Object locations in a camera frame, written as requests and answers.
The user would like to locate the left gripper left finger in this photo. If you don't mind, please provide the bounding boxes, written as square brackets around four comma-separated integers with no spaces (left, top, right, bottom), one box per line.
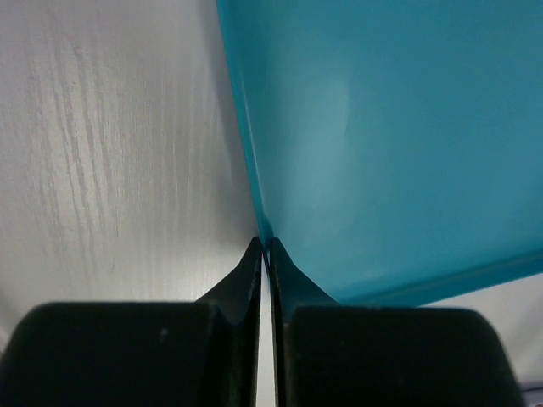
[1,238,262,406]

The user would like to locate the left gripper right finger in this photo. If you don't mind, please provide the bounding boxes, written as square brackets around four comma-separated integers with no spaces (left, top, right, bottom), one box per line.
[268,238,523,406]

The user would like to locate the teal box lid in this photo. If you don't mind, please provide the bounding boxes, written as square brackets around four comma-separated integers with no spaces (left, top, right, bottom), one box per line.
[217,1,542,305]

